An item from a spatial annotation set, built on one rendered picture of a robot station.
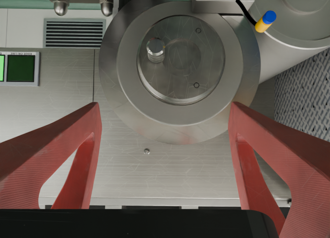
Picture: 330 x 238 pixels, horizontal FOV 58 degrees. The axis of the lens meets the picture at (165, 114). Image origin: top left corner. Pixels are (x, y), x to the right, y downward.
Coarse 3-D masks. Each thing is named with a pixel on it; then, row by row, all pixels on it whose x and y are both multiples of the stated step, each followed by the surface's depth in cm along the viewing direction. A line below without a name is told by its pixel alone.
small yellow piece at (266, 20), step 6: (240, 6) 24; (246, 12) 24; (270, 12) 21; (252, 18) 24; (264, 18) 21; (270, 18) 21; (252, 24) 24; (258, 24) 22; (264, 24) 22; (270, 24) 22; (258, 30) 23; (264, 30) 23
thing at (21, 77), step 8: (16, 56) 60; (24, 56) 60; (32, 56) 60; (8, 64) 60; (16, 64) 60; (24, 64) 60; (32, 64) 60; (8, 72) 60; (16, 72) 60; (24, 72) 60; (32, 72) 60; (16, 80) 60; (24, 80) 59; (32, 80) 60
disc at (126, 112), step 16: (144, 0) 27; (160, 0) 27; (176, 0) 27; (128, 16) 27; (224, 16) 27; (240, 16) 27; (112, 32) 27; (240, 32) 27; (112, 48) 27; (256, 48) 27; (112, 64) 27; (256, 64) 27; (112, 80) 27; (256, 80) 27; (112, 96) 27; (240, 96) 27; (128, 112) 27; (224, 112) 27; (144, 128) 27; (160, 128) 27; (176, 128) 27; (192, 128) 27; (208, 128) 27; (224, 128) 27; (176, 144) 27
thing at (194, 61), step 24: (168, 24) 25; (192, 24) 25; (144, 48) 25; (168, 48) 25; (192, 48) 25; (216, 48) 25; (144, 72) 25; (168, 72) 25; (192, 72) 25; (216, 72) 25; (168, 96) 25; (192, 96) 25
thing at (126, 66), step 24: (144, 24) 27; (216, 24) 27; (120, 48) 27; (240, 48) 27; (120, 72) 27; (240, 72) 27; (144, 96) 26; (216, 96) 27; (168, 120) 26; (192, 120) 26
